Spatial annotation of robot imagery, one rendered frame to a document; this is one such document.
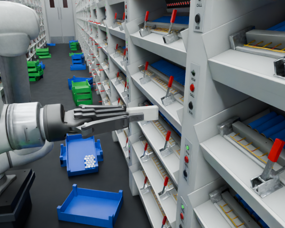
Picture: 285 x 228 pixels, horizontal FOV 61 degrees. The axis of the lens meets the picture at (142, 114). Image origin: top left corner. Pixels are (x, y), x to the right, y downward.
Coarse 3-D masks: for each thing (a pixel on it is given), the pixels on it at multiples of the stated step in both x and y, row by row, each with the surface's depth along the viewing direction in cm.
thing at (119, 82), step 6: (114, 72) 186; (120, 72) 185; (114, 78) 187; (120, 78) 181; (126, 78) 171; (114, 84) 174; (120, 84) 169; (126, 84) 145; (120, 90) 158; (126, 90) 146; (120, 96) 158; (126, 96) 132; (126, 102) 133
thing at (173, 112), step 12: (144, 60) 117; (156, 60) 118; (132, 72) 117; (144, 84) 101; (156, 96) 86; (180, 96) 79; (168, 108) 75; (180, 108) 62; (180, 120) 63; (180, 132) 69
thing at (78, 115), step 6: (78, 114) 48; (84, 114) 49; (90, 114) 49; (96, 114) 50; (102, 114) 50; (108, 114) 50; (114, 114) 50; (120, 114) 50; (126, 114) 51; (96, 120) 49
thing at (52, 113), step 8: (48, 104) 48; (56, 104) 48; (48, 112) 46; (56, 112) 46; (64, 112) 51; (72, 112) 51; (48, 120) 45; (56, 120) 46; (64, 120) 48; (72, 120) 48; (80, 120) 48; (88, 120) 48; (48, 128) 45; (56, 128) 46; (64, 128) 46; (48, 136) 46; (56, 136) 47; (64, 136) 48
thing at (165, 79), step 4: (148, 68) 109; (152, 68) 107; (152, 72) 104; (156, 72) 100; (160, 72) 98; (156, 76) 101; (160, 76) 95; (164, 76) 93; (164, 80) 91; (168, 80) 88; (172, 84) 84; (176, 84) 82; (172, 88) 86; (176, 88) 81; (180, 88) 78; (184, 88) 77
